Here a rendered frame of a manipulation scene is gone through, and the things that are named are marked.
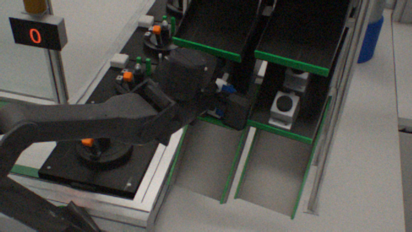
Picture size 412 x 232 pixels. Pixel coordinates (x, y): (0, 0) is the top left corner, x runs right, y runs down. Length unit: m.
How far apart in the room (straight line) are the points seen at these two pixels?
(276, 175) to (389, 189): 0.40
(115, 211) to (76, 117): 0.50
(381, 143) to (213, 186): 0.60
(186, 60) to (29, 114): 0.24
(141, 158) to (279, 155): 0.34
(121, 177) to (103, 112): 0.50
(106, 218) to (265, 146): 0.39
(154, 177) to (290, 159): 0.33
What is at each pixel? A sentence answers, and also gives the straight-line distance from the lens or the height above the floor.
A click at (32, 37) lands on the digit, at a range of 1.28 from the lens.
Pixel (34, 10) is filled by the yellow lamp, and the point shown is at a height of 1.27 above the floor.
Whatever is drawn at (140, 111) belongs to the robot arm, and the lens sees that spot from 0.73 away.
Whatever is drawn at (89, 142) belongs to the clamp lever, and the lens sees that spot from 1.15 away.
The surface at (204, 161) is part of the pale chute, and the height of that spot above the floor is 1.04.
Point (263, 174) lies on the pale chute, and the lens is 1.12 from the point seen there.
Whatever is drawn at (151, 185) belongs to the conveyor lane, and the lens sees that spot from 1.20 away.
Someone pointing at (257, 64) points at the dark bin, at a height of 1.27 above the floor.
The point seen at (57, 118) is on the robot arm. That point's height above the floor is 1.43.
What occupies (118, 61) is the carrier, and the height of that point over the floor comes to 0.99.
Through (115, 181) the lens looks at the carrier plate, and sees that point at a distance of 1.19.
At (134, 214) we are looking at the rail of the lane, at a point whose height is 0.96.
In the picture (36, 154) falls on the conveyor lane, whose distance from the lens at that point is 1.37.
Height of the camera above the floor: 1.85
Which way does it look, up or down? 41 degrees down
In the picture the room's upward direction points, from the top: 2 degrees clockwise
